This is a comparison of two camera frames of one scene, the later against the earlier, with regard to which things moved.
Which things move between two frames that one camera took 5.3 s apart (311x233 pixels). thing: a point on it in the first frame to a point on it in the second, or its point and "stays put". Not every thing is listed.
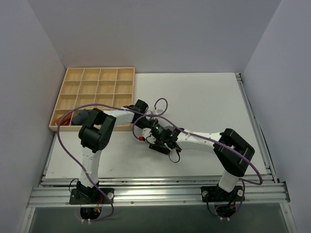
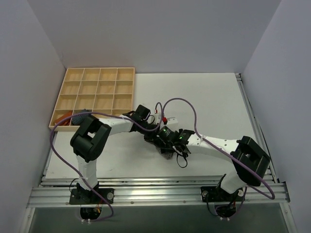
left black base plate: x=91 y=196 stays put
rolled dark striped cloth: x=80 y=117 stays put
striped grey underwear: x=168 y=127 to x=167 y=155
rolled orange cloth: x=66 y=121 stays put
